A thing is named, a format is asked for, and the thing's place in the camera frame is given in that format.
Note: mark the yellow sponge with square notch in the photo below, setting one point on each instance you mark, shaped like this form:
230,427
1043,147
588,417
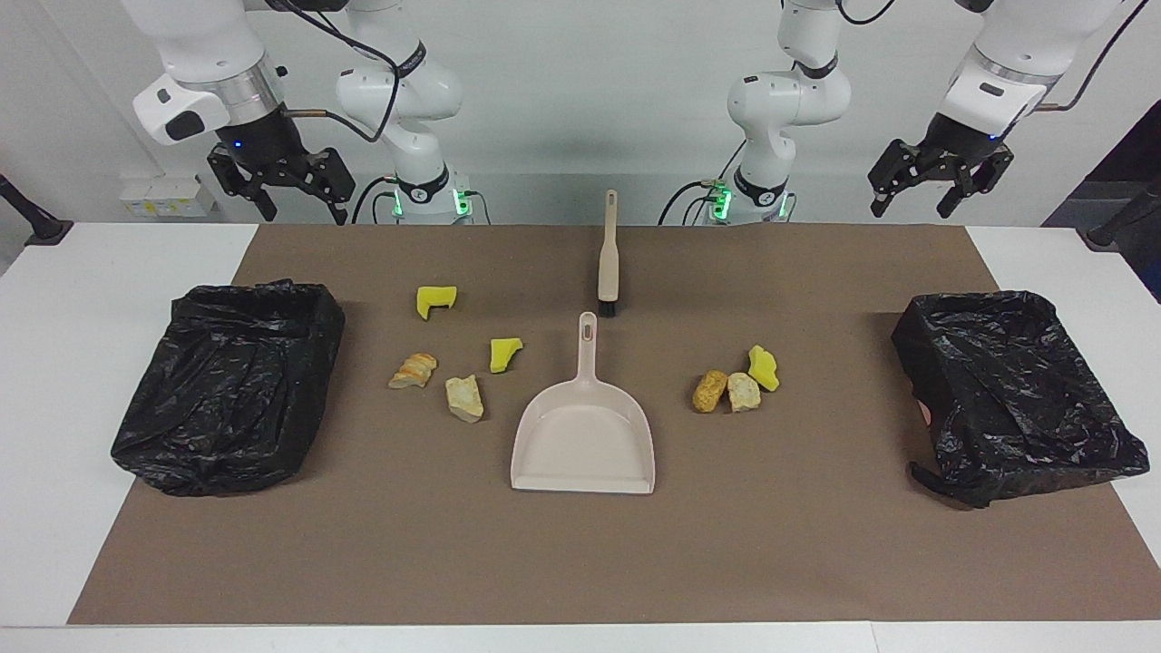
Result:
430,297

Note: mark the dark cabinet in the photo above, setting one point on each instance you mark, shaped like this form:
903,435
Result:
1134,150

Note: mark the brown bread roll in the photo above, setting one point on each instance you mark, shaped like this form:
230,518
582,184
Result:
709,392

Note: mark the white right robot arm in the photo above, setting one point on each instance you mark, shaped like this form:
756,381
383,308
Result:
399,91

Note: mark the black bag lined bin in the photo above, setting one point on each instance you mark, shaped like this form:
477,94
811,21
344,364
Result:
227,390
1007,399

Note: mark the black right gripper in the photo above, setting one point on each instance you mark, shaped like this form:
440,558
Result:
272,145

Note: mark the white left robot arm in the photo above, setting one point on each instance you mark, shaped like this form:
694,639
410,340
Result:
789,95

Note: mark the brown table mat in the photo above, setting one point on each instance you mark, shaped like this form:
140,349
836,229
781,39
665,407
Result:
580,562

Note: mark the black stand leg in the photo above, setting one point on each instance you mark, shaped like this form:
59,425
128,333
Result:
1120,222
32,218

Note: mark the pale angular bread chunk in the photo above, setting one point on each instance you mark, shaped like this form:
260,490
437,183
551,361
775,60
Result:
464,399

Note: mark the beige brush with black bristles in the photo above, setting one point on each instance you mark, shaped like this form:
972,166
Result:
608,263

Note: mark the yellow sponge block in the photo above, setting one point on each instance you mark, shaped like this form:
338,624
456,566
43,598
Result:
764,367

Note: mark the striped orange bread piece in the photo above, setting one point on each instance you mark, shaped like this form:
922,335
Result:
414,372

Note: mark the pale ridged bread piece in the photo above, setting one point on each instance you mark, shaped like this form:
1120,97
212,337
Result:
744,393

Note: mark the beige plastic dustpan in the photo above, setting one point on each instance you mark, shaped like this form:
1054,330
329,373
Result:
580,444

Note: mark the white wall power box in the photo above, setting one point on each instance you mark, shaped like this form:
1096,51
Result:
168,195

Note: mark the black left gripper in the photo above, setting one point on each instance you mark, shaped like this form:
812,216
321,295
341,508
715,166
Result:
957,145

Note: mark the yellow sponge with curved notch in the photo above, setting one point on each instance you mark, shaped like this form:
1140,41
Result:
501,354

